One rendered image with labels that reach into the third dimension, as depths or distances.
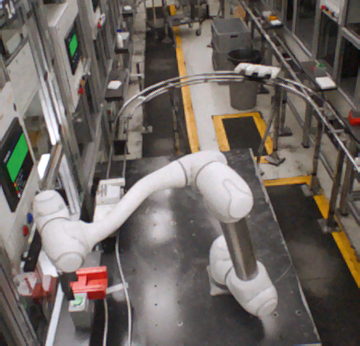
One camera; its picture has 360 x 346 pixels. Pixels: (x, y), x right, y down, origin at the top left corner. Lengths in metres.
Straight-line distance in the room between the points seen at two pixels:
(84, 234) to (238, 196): 0.49
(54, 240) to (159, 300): 0.95
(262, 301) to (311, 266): 1.37
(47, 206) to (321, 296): 2.09
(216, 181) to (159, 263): 0.95
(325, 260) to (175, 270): 1.34
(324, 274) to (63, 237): 2.20
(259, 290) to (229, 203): 0.56
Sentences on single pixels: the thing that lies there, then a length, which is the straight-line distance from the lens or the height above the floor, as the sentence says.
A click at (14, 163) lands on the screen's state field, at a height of 1.65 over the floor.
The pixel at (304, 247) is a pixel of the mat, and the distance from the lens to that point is 3.30.
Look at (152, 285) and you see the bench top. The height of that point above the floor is 0.68.
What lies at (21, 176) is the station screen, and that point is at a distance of 1.44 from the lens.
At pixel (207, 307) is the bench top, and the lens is 2.09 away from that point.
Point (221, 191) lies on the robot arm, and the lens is 1.40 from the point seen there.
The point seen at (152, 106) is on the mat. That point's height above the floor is 0.01.
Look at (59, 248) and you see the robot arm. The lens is 1.27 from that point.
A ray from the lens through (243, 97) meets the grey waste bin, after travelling 4.88.
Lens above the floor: 2.37
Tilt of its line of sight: 34 degrees down
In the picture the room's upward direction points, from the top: 5 degrees counter-clockwise
